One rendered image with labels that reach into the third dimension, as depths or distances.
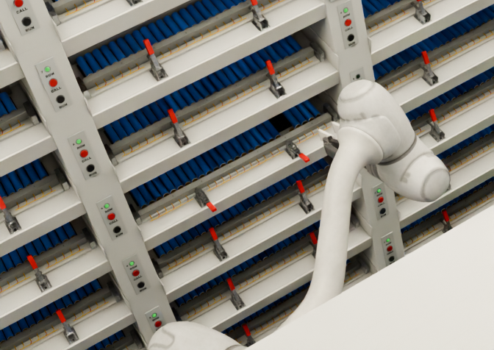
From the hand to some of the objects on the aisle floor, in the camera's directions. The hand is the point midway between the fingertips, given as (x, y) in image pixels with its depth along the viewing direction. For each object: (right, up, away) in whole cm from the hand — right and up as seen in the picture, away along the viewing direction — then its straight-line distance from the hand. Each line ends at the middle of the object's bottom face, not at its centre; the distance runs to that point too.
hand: (334, 134), depth 219 cm
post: (-34, -91, +67) cm, 118 cm away
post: (+26, -60, +84) cm, 106 cm away
